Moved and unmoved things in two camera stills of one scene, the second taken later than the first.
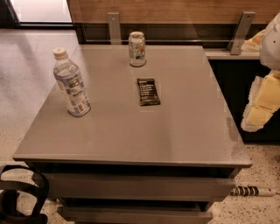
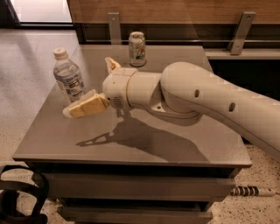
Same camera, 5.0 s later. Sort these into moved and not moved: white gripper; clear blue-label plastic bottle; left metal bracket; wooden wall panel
Moved: white gripper
Not moved: wooden wall panel; left metal bracket; clear blue-label plastic bottle
